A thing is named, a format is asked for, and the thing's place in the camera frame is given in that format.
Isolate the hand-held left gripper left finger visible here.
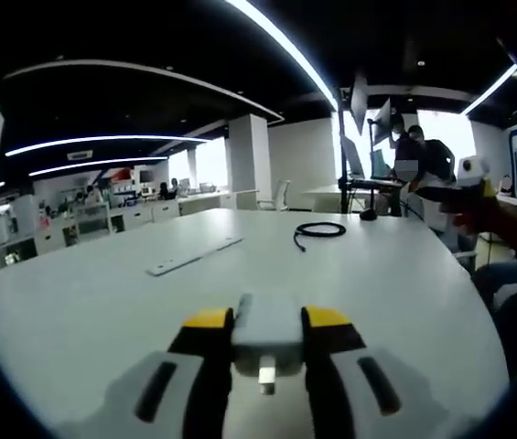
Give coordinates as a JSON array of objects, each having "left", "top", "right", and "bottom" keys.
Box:
[{"left": 74, "top": 306, "right": 236, "bottom": 439}]

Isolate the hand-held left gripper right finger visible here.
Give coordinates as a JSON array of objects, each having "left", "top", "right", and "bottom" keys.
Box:
[{"left": 300, "top": 305, "right": 437, "bottom": 439}]

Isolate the black Type-C cable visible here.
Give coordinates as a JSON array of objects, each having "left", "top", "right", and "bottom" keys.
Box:
[{"left": 293, "top": 221, "right": 347, "bottom": 254}]

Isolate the white charger adapter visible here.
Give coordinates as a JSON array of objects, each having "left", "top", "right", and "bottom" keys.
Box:
[{"left": 232, "top": 292, "right": 305, "bottom": 397}]

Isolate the white office chair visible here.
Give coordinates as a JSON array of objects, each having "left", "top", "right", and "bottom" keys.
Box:
[
  {"left": 257, "top": 179, "right": 292, "bottom": 211},
  {"left": 422, "top": 196, "right": 481, "bottom": 275}
]

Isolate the black monitor stand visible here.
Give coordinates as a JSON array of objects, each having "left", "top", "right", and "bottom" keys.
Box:
[{"left": 333, "top": 85, "right": 405, "bottom": 216}]

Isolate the person's leg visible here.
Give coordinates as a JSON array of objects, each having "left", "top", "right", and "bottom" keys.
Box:
[{"left": 472, "top": 259, "right": 517, "bottom": 305}]

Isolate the white cabinet row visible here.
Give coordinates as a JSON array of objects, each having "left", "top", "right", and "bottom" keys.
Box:
[{"left": 33, "top": 200, "right": 181, "bottom": 255}]

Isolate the glass front cabinet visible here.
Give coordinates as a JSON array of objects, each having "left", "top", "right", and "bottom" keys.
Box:
[{"left": 76, "top": 203, "right": 113, "bottom": 237}]

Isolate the white pillar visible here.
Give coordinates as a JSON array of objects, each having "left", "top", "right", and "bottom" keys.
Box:
[{"left": 228, "top": 112, "right": 271, "bottom": 193}]

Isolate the long ceiling light strip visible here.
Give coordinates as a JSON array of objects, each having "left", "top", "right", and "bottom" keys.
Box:
[{"left": 224, "top": 0, "right": 339, "bottom": 112}]

